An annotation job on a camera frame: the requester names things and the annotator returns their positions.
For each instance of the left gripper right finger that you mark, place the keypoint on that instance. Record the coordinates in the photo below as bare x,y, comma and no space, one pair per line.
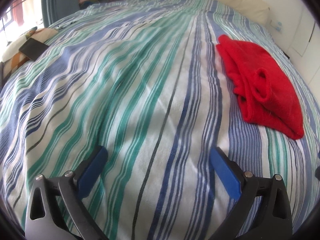
273,219

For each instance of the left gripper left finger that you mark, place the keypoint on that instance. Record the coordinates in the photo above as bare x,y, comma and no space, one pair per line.
44,219

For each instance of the striped blue green bedspread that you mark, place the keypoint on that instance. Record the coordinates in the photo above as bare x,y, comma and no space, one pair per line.
143,78

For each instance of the black smartphone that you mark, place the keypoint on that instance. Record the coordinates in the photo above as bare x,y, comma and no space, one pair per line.
33,49

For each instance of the wall socket with blue stickers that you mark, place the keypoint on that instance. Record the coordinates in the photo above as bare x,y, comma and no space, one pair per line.
276,25

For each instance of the patchwork patterned cloth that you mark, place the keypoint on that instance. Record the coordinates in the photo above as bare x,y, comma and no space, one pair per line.
12,59

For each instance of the white wardrobe doors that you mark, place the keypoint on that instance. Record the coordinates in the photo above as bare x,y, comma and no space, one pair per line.
304,50

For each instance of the red sweater with white rabbit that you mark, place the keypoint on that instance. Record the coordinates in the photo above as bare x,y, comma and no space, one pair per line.
265,94

